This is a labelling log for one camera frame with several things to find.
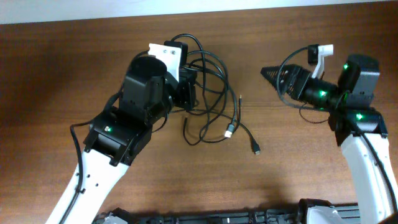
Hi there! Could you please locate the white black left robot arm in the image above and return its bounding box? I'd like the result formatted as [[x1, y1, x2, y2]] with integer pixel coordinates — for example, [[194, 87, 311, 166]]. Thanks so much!
[[47, 52, 197, 223]]

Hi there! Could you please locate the black USB cable bundle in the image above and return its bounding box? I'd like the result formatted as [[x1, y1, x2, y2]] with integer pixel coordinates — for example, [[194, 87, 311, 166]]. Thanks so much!
[[169, 33, 261, 156]]

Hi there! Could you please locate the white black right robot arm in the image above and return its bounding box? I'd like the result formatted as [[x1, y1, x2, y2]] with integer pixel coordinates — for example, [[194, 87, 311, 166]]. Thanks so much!
[[261, 53, 397, 223]]

